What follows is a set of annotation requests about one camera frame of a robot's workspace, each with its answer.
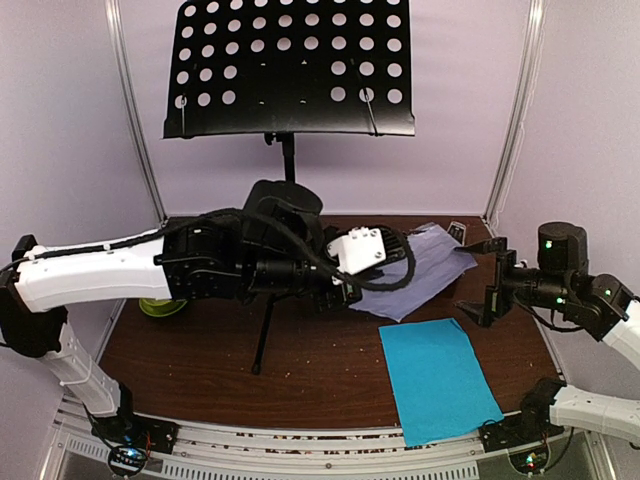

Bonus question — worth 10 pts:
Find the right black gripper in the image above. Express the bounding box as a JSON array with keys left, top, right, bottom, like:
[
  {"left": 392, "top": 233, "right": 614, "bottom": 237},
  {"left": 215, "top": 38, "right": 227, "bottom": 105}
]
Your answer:
[{"left": 453, "top": 237, "right": 572, "bottom": 328}]

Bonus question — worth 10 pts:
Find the lilac sheet music paper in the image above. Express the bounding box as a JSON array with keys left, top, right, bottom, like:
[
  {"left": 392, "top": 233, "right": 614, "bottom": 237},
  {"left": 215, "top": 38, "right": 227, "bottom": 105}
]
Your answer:
[{"left": 350, "top": 222, "right": 477, "bottom": 322}]

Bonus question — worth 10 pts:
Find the black perforated music stand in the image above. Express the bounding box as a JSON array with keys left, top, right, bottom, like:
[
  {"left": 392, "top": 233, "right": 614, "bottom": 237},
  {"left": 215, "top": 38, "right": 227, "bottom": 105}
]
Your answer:
[{"left": 161, "top": 0, "right": 418, "bottom": 376}]

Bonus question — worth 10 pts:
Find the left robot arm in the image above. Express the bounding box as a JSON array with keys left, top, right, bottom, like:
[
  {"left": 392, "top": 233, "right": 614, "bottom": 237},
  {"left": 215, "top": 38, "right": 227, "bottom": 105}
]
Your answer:
[{"left": 1, "top": 180, "right": 362, "bottom": 444}]

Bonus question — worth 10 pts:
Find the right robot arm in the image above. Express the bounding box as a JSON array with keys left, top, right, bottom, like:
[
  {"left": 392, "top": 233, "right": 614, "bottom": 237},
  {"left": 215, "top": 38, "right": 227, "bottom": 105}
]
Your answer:
[{"left": 456, "top": 221, "right": 639, "bottom": 446}]

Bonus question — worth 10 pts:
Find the wooden metronome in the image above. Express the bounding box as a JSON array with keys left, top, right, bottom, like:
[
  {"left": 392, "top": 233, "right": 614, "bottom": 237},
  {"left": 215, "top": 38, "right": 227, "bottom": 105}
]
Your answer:
[{"left": 447, "top": 221, "right": 467, "bottom": 246}]

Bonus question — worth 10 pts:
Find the cyan paper sheet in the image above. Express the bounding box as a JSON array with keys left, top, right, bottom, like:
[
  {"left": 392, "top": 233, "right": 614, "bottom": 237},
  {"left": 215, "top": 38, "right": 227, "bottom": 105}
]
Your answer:
[{"left": 379, "top": 318, "right": 504, "bottom": 447}]

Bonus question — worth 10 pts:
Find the green bowl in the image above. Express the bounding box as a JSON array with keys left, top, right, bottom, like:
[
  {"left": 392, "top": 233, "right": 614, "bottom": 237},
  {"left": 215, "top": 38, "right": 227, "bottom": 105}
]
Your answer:
[{"left": 138, "top": 298, "right": 188, "bottom": 318}]

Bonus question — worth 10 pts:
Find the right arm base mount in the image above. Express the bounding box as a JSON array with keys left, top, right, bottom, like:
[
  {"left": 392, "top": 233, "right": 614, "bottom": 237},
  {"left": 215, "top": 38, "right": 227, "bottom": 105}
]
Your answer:
[{"left": 478, "top": 413, "right": 565, "bottom": 477}]

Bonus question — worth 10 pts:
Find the aluminium front rail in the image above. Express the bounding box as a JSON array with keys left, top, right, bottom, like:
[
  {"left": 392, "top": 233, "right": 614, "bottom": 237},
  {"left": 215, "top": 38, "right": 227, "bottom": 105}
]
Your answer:
[{"left": 49, "top": 392, "right": 614, "bottom": 480}]

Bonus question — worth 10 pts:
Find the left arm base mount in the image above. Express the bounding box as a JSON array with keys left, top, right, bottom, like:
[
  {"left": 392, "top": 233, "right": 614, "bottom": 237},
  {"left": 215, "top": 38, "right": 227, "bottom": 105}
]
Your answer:
[{"left": 85, "top": 410, "right": 179, "bottom": 478}]

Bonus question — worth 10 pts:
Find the left aluminium frame post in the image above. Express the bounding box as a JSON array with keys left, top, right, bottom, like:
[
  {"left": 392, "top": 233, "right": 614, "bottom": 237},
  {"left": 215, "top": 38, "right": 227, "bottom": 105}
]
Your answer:
[{"left": 104, "top": 0, "right": 167, "bottom": 223}]

